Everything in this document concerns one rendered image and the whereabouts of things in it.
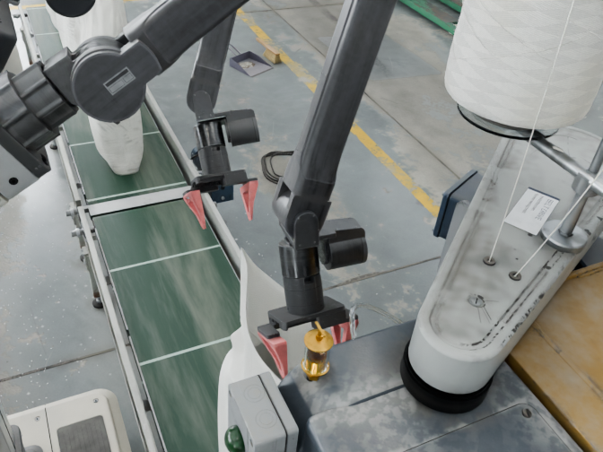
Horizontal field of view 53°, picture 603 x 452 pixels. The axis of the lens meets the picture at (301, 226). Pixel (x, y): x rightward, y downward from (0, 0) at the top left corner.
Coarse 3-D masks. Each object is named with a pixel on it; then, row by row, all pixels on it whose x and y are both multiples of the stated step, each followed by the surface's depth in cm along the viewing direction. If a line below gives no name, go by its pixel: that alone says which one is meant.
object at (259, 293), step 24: (240, 264) 125; (240, 288) 129; (264, 288) 120; (240, 312) 133; (264, 312) 124; (240, 336) 130; (288, 336) 120; (240, 360) 126; (264, 360) 140; (288, 360) 124
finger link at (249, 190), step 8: (224, 176) 119; (232, 176) 119; (240, 176) 120; (224, 184) 119; (232, 184) 120; (248, 184) 121; (256, 184) 121; (240, 192) 126; (248, 192) 125; (256, 192) 121; (248, 200) 125; (248, 208) 124; (248, 216) 124
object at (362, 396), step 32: (352, 352) 64; (384, 352) 64; (288, 384) 63; (320, 384) 61; (352, 384) 61; (384, 384) 61; (512, 384) 63; (320, 416) 58; (352, 416) 58; (384, 416) 58; (416, 416) 59; (448, 416) 59; (480, 416) 59; (512, 416) 59; (544, 416) 60; (320, 448) 56; (352, 448) 56; (384, 448) 56; (416, 448) 56; (448, 448) 56; (480, 448) 56; (512, 448) 57; (544, 448) 57; (576, 448) 57
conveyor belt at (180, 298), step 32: (96, 224) 224; (128, 224) 225; (160, 224) 227; (192, 224) 228; (128, 256) 212; (160, 256) 213; (192, 256) 214; (224, 256) 216; (128, 288) 200; (160, 288) 201; (192, 288) 202; (224, 288) 203; (128, 320) 189; (160, 320) 190; (192, 320) 191; (224, 320) 192; (160, 352) 181; (192, 352) 182; (224, 352) 182; (160, 384) 172; (192, 384) 173; (160, 416) 164; (192, 416) 165; (192, 448) 158
